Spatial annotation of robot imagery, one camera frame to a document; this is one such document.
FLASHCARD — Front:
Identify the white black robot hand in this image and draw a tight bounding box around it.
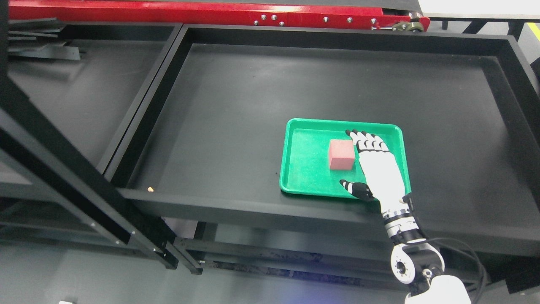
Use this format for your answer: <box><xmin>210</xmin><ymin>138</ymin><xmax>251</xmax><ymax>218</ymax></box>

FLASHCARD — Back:
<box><xmin>339</xmin><ymin>129</ymin><xmax>408</xmax><ymax>219</ymax></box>

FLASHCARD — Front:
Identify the pink foam block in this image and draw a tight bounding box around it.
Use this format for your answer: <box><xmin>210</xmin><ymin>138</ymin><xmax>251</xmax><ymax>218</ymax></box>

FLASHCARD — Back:
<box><xmin>328</xmin><ymin>140</ymin><xmax>356</xmax><ymax>171</ymax></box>

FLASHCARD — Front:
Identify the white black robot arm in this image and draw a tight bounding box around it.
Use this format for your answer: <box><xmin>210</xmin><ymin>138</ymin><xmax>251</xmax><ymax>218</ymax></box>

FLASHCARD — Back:
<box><xmin>381</xmin><ymin>202</ymin><xmax>472</xmax><ymax>304</ymax></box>

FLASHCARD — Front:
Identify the green plastic tray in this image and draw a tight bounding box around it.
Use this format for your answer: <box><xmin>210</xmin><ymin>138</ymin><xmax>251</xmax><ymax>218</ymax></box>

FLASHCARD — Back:
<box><xmin>279</xmin><ymin>118</ymin><xmax>412</xmax><ymax>198</ymax></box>

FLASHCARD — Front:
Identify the black metal shelf right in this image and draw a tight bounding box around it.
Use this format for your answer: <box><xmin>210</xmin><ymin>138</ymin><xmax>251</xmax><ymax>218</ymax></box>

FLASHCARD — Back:
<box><xmin>105</xmin><ymin>24</ymin><xmax>539</xmax><ymax>293</ymax></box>

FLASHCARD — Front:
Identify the black metal shelf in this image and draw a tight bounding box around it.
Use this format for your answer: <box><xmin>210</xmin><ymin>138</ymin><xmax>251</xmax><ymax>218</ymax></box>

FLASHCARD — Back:
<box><xmin>105</xmin><ymin>24</ymin><xmax>539</xmax><ymax>293</ymax></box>
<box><xmin>1</xmin><ymin>0</ymin><xmax>202</xmax><ymax>274</ymax></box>

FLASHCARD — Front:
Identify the black metal shelf left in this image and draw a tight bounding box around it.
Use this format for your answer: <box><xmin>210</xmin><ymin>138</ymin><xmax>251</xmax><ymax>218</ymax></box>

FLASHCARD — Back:
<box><xmin>1</xmin><ymin>0</ymin><xmax>202</xmax><ymax>274</ymax></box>

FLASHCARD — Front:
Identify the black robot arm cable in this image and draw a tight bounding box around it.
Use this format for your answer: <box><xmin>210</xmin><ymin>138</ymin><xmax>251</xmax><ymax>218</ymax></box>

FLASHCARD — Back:
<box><xmin>422</xmin><ymin>238</ymin><xmax>488</xmax><ymax>304</ymax></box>

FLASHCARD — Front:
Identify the red conveyor frame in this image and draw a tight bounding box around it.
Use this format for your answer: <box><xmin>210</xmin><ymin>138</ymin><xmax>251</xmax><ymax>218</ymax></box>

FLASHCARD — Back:
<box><xmin>8</xmin><ymin>0</ymin><xmax>431</xmax><ymax>31</ymax></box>

